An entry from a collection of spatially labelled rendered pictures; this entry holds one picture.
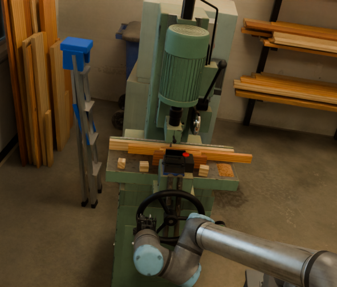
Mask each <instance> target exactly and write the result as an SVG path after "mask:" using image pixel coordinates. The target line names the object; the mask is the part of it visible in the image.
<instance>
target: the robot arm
mask: <svg viewBox="0 0 337 287"><path fill-rule="evenodd" d="M154 222H155V224H154ZM156 222H157V220H156V216H155V219H153V218H152V217H151V215H149V217H145V215H142V214H140V218H138V214H137V225H136V228H133V235H134V236H135V237H134V241H133V242H132V245H134V246H133V247H134V255H133V261H134V264H135V267H136V269H137V270H138V271H139V272H140V273H141V274H143V275H145V276H154V275H157V276H159V277H161V278H164V279H166V280H168V281H170V282H172V283H174V284H177V286H182V287H192V286H193V285H194V284H195V283H196V281H197V280H198V278H199V276H200V272H201V264H200V263H199V260H200V258H201V255H202V253H203V251H204V250H208V251H211V252H213V253H216V254H218V255H220V256H223V257H226V258H227V259H230V260H233V261H235V262H238V263H240V264H243V265H246V266H247V267H250V268H253V269H255V270H258V271H260V272H262V273H265V274H268V275H270V276H273V277H274V279H275V282H276V284H277V286H278V287H337V254H336V253H333V252H330V251H325V250H320V251H317V252H315V253H310V252H308V251H306V250H304V249H300V248H293V247H289V246H286V245H283V244H280V243H276V242H273V241H270V240H266V239H263V238H260V237H256V236H253V235H249V234H247V233H243V232H240V231H236V230H233V229H230V228H226V227H223V226H220V225H217V224H215V222H214V220H213V219H211V218H209V217H207V216H205V215H201V214H198V213H191V214H190V215H189V217H188V218H187V220H186V223H185V226H184V228H183V230H182V233H181V235H180V237H179V240H178V242H177V244H176V246H175V248H174V251H171V250H169V249H167V248H165V247H162V246H161V245H160V239H159V236H158V234H157V230H156Z"/></svg>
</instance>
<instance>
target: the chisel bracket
mask: <svg viewBox="0 0 337 287"><path fill-rule="evenodd" d="M164 135H165V142H169V143H173V142H172V141H173V136H175V139H176V140H177V142H176V143H177V144H180V141H181V135H182V127H181V121H180V125H179V126H171V125H169V116H165V123H164Z"/></svg>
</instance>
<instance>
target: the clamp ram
mask: <svg viewBox="0 0 337 287"><path fill-rule="evenodd" d="M184 152H186V151H185V150H174V149H166V151H165V154H166V155H176V156H183V155H182V154H183V153H184Z"/></svg>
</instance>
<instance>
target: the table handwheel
mask: <svg viewBox="0 0 337 287"><path fill-rule="evenodd" d="M167 196H177V197H181V198H184V199H187V200H189V201H190V202H192V203H193V204H194V205H195V206H196V208H197V210H198V213H199V214H201V215H205V210H204V207H203V205H202V203H201V202H200V201H199V200H198V199H197V198H196V197H195V196H194V195H192V194H190V193H188V192H186V191H182V190H174V189H170V190H162V191H158V192H156V193H154V194H152V195H150V196H148V197H147V198H145V199H144V200H143V201H142V203H141V204H140V205H139V207H138V209H137V213H136V223H137V214H138V218H140V214H142V215H143V213H144V210H145V209H146V208H147V206H148V205H149V204H151V203H152V202H153V201H155V200H157V199H158V200H159V202H160V204H161V205H162V207H163V209H164V211H165V212H164V214H163V216H164V222H163V224H162V225H161V226H159V228H158V229H157V234H158V233H159V232H160V231H161V230H162V229H163V228H164V227H165V226H174V225H176V224H177V223H178V220H187V218H188V217H187V216H178V215H177V212H176V211H175V210H174V204H173V200H171V205H169V206H166V205H165V203H164V201H163V199H162V198H163V197H167ZM179 237H180V236H176V237H162V236H159V239H160V243H163V244H176V243H177V242H178V240H179Z"/></svg>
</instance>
